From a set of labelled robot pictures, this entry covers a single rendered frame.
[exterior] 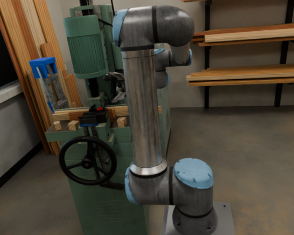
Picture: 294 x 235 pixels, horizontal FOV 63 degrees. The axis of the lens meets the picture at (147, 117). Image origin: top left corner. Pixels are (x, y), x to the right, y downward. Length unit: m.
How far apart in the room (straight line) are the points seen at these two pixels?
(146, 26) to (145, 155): 0.45
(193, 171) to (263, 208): 1.28
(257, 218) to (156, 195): 1.23
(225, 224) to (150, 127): 0.53
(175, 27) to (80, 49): 0.64
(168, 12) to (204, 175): 0.57
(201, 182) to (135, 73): 0.45
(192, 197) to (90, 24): 0.93
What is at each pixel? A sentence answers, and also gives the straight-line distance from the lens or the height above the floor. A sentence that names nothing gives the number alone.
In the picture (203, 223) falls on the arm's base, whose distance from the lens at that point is 1.05.
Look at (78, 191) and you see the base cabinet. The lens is 1.62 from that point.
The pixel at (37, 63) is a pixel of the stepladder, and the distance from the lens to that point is 2.30.
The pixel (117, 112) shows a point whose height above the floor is 0.93.
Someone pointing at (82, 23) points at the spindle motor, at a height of 1.44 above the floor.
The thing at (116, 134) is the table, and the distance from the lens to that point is 1.34.
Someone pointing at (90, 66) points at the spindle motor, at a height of 1.22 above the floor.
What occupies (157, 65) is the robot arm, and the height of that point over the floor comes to 1.19.
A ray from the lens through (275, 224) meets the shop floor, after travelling 2.08.
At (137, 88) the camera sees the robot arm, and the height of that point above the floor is 1.23.
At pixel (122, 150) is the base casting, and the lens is 1.39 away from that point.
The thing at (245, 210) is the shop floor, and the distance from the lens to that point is 2.11.
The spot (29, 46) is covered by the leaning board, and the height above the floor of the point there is 1.22.
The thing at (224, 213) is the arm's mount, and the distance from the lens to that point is 1.17.
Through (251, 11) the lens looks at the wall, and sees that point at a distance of 3.65.
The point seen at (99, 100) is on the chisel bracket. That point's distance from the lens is 1.40.
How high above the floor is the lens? 1.47
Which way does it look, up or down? 24 degrees down
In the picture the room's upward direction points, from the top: 6 degrees counter-clockwise
